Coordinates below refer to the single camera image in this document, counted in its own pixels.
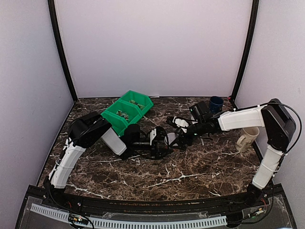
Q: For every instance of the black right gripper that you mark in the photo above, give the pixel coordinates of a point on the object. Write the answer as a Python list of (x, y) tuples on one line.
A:
[(183, 146)]

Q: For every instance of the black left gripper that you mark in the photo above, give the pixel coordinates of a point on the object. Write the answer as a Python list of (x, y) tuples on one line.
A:
[(152, 152)]

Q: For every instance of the white round lid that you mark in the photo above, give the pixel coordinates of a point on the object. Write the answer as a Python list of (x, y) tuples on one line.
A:
[(171, 137)]

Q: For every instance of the green three-compartment candy bin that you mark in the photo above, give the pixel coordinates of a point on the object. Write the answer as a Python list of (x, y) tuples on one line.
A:
[(128, 109)]

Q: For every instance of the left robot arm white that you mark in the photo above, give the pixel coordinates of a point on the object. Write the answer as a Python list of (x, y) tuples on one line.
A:
[(85, 131)]

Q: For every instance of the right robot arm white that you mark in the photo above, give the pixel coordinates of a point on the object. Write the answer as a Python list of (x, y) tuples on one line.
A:
[(272, 116)]

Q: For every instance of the yellow-green gummy candies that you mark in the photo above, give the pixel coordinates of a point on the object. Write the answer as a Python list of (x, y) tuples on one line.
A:
[(137, 104)]

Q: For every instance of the lollipop candies pile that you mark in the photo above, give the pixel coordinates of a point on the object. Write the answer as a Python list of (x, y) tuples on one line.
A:
[(123, 115)]

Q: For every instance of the dark blue mug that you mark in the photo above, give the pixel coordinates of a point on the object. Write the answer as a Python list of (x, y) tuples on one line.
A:
[(216, 104)]

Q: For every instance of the beige ceramic mug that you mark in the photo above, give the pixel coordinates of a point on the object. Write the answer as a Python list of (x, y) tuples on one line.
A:
[(246, 138)]

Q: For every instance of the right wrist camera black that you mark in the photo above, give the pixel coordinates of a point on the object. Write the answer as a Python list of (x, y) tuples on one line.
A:
[(190, 117)]

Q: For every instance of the black front rail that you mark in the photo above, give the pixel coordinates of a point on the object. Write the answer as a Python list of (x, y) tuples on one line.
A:
[(98, 206)]

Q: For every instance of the white slotted cable duct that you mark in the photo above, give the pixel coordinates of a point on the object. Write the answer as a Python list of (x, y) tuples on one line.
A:
[(62, 219)]

